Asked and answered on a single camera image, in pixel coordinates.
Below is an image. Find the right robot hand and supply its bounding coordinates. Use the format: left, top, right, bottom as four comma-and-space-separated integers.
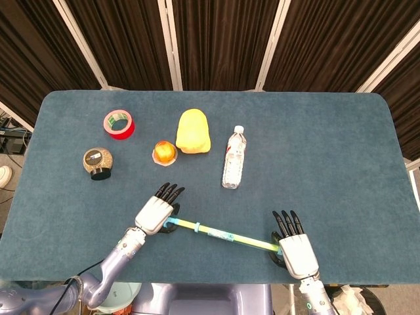
269, 210, 320, 281

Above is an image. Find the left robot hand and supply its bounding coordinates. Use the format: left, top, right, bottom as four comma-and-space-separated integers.
134, 182, 186, 237

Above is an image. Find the yellow-green rod with stands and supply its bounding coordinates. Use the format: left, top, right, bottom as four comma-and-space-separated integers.
177, 219, 284, 257

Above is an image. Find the orange in plastic wrap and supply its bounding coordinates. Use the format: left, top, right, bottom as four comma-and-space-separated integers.
152, 140, 179, 166

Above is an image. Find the white crumpled plastic bag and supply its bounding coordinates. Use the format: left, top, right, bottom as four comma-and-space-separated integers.
339, 284, 367, 315

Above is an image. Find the round glass jar black lid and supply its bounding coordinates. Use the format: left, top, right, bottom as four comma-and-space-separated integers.
82, 147, 116, 182

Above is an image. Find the red tape roll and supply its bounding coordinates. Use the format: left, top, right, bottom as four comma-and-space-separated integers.
103, 110, 137, 140

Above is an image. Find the pale green plastic basin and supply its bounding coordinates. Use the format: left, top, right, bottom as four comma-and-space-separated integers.
97, 282, 142, 315

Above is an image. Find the yellow lumpy fruit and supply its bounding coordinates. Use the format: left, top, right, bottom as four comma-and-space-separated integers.
175, 109, 211, 155

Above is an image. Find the clear plastic water bottle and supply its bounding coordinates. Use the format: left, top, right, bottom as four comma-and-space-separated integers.
221, 125, 247, 190

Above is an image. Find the purple robot torso base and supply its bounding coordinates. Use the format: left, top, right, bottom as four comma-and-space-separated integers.
131, 283, 274, 315

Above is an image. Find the blue table cloth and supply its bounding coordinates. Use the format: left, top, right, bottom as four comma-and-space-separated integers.
0, 90, 420, 285

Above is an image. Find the white round floor object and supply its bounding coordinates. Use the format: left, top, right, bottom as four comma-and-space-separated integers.
0, 165, 13, 189

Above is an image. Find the black equipment box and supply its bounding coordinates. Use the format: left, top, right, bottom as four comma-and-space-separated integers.
0, 135, 28, 155

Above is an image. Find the dark brown curtain panel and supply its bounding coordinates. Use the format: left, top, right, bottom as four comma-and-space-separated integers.
264, 0, 420, 93
0, 0, 103, 127
172, 0, 282, 91
372, 54, 420, 161
64, 0, 175, 91

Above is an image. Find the black cable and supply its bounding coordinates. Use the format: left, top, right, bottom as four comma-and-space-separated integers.
54, 258, 109, 315

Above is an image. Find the white partition frame post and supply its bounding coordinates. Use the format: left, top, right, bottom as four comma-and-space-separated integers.
0, 100, 34, 133
356, 19, 420, 95
156, 0, 184, 91
255, 0, 292, 91
52, 0, 108, 90

